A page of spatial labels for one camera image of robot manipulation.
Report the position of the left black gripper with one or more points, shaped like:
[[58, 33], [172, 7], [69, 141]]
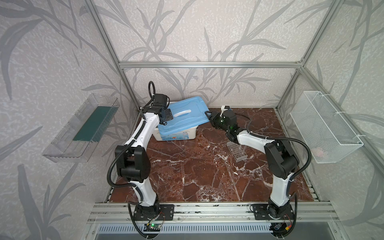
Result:
[[167, 114]]

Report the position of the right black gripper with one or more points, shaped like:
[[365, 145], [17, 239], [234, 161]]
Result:
[[216, 120]]

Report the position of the blue plastic lid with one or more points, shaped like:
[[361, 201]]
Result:
[[186, 114]]

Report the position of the clear test tube rack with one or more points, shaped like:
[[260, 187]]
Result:
[[238, 151]]

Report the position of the white plastic bin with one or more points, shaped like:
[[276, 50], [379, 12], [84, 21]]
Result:
[[188, 134]]

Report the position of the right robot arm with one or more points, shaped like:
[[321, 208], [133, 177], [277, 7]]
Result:
[[281, 158]]

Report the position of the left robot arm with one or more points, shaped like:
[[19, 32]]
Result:
[[131, 166]]

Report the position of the right circuit board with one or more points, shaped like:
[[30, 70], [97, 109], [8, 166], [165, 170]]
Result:
[[281, 227]]

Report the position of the green circuit board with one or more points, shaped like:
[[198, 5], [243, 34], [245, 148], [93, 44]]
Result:
[[152, 227]]

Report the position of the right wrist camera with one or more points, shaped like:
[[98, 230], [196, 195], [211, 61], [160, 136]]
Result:
[[223, 109]]

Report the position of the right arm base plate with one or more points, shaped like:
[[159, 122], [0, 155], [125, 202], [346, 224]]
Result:
[[259, 211]]

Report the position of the white wire basket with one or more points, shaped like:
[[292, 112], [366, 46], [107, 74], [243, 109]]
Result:
[[324, 129]]

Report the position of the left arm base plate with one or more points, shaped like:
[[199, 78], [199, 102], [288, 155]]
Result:
[[160, 212]]

